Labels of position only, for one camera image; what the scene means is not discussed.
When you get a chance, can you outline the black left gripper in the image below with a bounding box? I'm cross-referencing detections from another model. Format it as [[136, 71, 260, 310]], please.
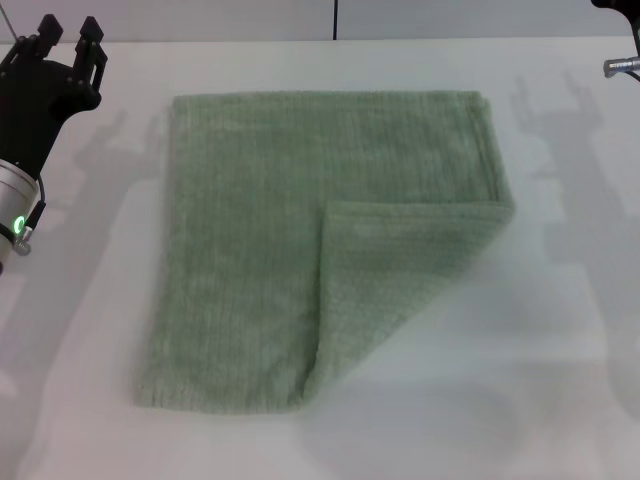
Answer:
[[0, 14, 109, 177]]

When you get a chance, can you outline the green terry towel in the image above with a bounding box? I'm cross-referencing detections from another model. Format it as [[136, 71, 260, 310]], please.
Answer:
[[130, 89, 517, 416]]

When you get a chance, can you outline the right arm wrist cable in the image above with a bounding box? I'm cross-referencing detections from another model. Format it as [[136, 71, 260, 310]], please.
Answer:
[[603, 9, 640, 84]]

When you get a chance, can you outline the arm wrist cable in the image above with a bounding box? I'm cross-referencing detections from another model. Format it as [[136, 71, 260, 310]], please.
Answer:
[[14, 174, 49, 256], [603, 9, 640, 84]]

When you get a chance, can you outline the left arm wrist cable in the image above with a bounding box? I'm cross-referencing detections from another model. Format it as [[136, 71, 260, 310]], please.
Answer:
[[14, 174, 49, 256]]

